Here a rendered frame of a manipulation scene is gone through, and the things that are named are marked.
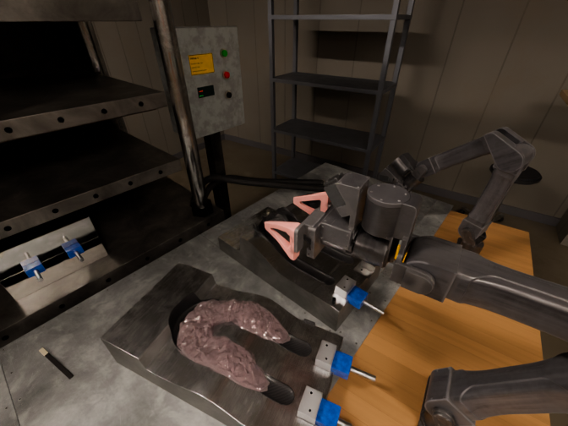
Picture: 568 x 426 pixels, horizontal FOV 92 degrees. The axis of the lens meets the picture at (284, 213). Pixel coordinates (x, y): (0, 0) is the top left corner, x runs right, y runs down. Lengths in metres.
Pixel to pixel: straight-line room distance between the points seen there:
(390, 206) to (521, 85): 2.62
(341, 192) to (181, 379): 0.51
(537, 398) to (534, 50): 2.60
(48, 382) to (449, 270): 0.88
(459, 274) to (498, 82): 2.60
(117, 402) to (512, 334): 1.00
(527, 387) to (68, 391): 0.89
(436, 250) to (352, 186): 0.15
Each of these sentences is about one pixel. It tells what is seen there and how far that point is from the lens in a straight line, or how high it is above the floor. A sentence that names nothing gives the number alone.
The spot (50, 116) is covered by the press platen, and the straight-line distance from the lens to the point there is 1.02.
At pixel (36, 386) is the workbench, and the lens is 0.95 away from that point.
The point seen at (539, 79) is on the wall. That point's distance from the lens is 2.97.
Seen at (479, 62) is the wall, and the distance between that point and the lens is 2.94.
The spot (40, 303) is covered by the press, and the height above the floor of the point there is 0.78.
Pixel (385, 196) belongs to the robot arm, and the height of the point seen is 1.30.
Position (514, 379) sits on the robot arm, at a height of 1.06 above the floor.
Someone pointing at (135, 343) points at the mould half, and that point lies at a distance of 0.75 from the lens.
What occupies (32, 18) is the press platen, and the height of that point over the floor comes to 1.50.
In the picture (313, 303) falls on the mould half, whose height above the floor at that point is 0.86.
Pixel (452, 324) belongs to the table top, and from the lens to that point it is 0.96.
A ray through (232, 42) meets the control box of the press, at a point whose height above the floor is 1.41.
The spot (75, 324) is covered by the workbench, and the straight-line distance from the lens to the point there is 1.01.
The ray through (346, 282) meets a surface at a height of 0.92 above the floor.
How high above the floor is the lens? 1.50
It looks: 35 degrees down
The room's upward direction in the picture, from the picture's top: straight up
